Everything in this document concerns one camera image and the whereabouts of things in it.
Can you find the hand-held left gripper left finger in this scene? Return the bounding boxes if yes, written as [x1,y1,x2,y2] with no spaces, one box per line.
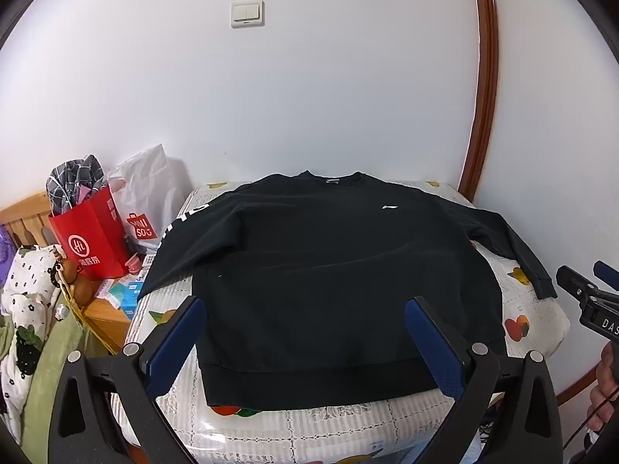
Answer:
[48,296,209,464]

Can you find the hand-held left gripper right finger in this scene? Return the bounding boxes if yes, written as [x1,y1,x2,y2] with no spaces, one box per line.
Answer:
[404,296,564,464]

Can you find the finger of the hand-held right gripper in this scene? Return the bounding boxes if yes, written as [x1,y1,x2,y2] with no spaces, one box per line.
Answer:
[594,260,619,295]
[556,265,600,310]

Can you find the black sweatshirt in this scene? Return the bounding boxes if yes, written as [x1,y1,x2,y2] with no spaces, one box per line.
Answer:
[137,170,558,411]

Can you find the person's right hand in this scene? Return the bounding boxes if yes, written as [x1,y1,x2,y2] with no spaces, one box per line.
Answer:
[587,341,619,431]

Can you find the blue small box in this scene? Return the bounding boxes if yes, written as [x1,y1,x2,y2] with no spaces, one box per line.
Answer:
[120,283,146,320]

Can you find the brown wooden baseboard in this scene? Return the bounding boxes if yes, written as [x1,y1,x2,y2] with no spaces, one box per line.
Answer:
[555,343,606,408]

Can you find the wooden nightstand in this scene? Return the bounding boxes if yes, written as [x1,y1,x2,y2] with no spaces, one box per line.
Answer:
[72,275,141,355]

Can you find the green blanket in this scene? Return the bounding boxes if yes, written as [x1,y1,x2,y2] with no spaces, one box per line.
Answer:
[0,300,117,445]

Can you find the red paper bag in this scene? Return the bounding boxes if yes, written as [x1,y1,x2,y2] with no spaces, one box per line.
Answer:
[47,186,130,280]

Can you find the fruit print tablecloth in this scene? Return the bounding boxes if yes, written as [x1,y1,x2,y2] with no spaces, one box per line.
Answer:
[110,181,571,464]

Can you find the white plastic bag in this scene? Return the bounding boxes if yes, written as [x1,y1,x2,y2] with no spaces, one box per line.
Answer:
[107,143,194,252]

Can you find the white floral cloth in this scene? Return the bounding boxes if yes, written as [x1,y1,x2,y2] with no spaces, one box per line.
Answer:
[0,244,66,445]

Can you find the grey plaid cloth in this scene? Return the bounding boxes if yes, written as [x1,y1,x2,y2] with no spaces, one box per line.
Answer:
[46,155,108,216]

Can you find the purple bag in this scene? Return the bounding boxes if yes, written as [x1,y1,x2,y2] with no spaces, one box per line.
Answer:
[0,229,17,295]

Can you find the wooden headboard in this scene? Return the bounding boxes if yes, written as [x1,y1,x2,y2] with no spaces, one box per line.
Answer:
[0,191,63,252]

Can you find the black cable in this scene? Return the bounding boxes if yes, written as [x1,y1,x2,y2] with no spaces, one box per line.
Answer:
[562,396,603,452]

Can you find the brown wooden door frame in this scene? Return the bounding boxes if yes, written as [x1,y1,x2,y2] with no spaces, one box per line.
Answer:
[457,0,500,204]

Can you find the white wall light switch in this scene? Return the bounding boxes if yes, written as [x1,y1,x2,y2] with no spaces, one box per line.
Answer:
[230,1,266,29]

